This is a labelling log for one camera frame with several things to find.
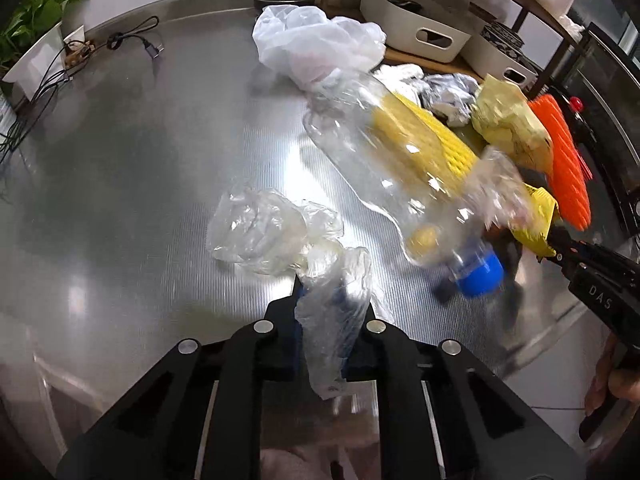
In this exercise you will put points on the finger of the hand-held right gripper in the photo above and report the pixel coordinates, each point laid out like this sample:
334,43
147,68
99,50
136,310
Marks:
565,252
445,290

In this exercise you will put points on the white basket with patterned cloth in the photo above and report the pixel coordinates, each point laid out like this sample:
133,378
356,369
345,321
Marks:
490,60

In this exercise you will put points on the clear plastic bottle blue cap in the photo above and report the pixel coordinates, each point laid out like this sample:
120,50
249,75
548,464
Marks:
360,150

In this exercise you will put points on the white storage basket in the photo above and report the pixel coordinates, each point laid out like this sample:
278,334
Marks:
400,30

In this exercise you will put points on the yellow foam net sleeve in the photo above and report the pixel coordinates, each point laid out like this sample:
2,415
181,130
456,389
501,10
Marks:
440,140

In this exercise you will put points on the wooden shelf rack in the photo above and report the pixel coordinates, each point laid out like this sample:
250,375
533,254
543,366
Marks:
430,65

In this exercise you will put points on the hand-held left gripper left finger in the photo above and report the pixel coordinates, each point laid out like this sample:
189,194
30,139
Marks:
287,335

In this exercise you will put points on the crumpled white tissue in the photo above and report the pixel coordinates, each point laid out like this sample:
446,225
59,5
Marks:
400,80

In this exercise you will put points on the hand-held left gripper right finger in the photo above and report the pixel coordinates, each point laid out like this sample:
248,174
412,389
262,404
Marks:
365,355

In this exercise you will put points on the red round knob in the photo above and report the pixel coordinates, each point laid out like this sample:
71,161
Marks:
577,104

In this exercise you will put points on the grey paper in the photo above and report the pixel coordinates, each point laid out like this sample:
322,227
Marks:
450,92

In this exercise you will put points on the yellow wrapper scrap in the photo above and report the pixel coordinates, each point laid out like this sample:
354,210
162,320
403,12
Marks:
537,220

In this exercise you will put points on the person's right hand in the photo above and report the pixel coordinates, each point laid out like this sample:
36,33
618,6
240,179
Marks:
600,375

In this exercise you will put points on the black metal frame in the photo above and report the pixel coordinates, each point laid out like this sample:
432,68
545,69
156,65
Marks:
615,110

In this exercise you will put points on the clear plastic bag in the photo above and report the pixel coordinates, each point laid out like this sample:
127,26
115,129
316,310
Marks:
265,230

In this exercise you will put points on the yellow snack bag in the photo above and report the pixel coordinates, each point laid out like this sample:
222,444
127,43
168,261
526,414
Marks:
510,120

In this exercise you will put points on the green potted plant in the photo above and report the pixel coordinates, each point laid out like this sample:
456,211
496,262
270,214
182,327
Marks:
35,55

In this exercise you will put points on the orange foam net sleeve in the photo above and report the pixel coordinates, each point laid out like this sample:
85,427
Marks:
565,160

